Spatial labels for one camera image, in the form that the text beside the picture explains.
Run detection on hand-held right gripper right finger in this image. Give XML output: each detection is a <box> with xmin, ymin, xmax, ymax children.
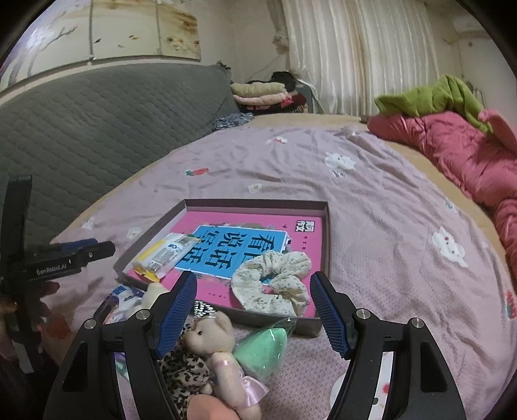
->
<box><xmin>309</xmin><ymin>270</ymin><xmax>469</xmax><ymax>420</ymax></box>

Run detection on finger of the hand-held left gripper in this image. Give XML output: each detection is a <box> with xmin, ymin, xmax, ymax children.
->
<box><xmin>50</xmin><ymin>238</ymin><xmax>100</xmax><ymax>252</ymax></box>
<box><xmin>79</xmin><ymin>241</ymin><xmax>116</xmax><ymax>266</ymax></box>

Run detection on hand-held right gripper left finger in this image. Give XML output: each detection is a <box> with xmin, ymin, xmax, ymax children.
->
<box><xmin>44</xmin><ymin>270</ymin><xmax>198</xmax><ymax>420</ymax></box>

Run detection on green makeup sponge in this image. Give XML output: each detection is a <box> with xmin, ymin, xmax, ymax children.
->
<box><xmin>234</xmin><ymin>317</ymin><xmax>297</xmax><ymax>386</ymax></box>

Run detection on shallow grey cardboard box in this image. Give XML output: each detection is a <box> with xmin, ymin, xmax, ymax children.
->
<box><xmin>113</xmin><ymin>199</ymin><xmax>332</xmax><ymax>338</ymax></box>

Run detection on pink soft toy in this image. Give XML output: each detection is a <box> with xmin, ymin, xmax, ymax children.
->
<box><xmin>186</xmin><ymin>394</ymin><xmax>240</xmax><ymax>420</ymax></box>

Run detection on person's left hand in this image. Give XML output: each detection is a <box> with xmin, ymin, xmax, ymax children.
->
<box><xmin>0</xmin><ymin>280</ymin><xmax>61</xmax><ymax>324</ymax></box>

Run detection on pink book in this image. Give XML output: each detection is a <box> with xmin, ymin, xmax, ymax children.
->
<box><xmin>125</xmin><ymin>210</ymin><xmax>326</xmax><ymax>320</ymax></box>

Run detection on yellow white tissue packet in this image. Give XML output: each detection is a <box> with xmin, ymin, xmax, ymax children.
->
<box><xmin>133</xmin><ymin>232</ymin><xmax>201</xmax><ymax>282</ymax></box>

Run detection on green toy in plastic bag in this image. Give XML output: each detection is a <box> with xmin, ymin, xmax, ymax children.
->
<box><xmin>231</xmin><ymin>250</ymin><xmax>313</xmax><ymax>316</ymax></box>

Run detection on white floral cloth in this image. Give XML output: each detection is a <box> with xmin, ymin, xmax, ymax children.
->
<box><xmin>329</xmin><ymin>351</ymin><xmax>394</xmax><ymax>420</ymax></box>

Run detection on grey quilted headboard cover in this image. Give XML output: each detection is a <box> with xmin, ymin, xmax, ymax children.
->
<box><xmin>0</xmin><ymin>60</ymin><xmax>239</xmax><ymax>259</ymax></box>

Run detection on purple printed bedsheet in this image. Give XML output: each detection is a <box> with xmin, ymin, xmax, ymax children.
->
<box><xmin>52</xmin><ymin>113</ymin><xmax>517</xmax><ymax>420</ymax></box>

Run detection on dark patterned cloth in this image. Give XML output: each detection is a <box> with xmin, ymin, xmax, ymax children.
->
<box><xmin>213</xmin><ymin>113</ymin><xmax>255</xmax><ymax>131</ymax></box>

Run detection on pink quilt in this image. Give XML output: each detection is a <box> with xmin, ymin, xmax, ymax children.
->
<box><xmin>367</xmin><ymin>109</ymin><xmax>517</xmax><ymax>279</ymax></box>

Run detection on dark folded clothing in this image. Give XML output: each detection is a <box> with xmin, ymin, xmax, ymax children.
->
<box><xmin>241</xmin><ymin>95</ymin><xmax>308</xmax><ymax>116</ymax></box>

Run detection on blue chair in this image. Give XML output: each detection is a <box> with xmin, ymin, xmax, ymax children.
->
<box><xmin>297</xmin><ymin>79</ymin><xmax>324</xmax><ymax>114</ymax></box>

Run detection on folded pink blanket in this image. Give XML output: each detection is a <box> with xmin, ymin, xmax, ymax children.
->
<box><xmin>234</xmin><ymin>94</ymin><xmax>290</xmax><ymax>107</ymax></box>

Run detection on folded beige blanket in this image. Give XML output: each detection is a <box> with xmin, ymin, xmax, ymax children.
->
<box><xmin>231</xmin><ymin>82</ymin><xmax>286</xmax><ymax>98</ymax></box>

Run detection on black bag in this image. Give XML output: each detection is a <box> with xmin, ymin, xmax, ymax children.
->
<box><xmin>270</xmin><ymin>71</ymin><xmax>298</xmax><ymax>88</ymax></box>

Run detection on green blanket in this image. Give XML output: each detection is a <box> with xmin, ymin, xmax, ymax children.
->
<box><xmin>374</xmin><ymin>75</ymin><xmax>494</xmax><ymax>135</ymax></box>

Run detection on white striped curtain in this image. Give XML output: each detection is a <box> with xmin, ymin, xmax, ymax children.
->
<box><xmin>279</xmin><ymin>0</ymin><xmax>441</xmax><ymax>118</ymax></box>

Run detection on white air conditioner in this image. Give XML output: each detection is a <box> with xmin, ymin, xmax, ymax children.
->
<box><xmin>452</xmin><ymin>16</ymin><xmax>484</xmax><ymax>35</ymax></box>

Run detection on floral wall painting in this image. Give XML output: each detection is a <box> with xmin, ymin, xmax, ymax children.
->
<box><xmin>0</xmin><ymin>0</ymin><xmax>203</xmax><ymax>87</ymax></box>

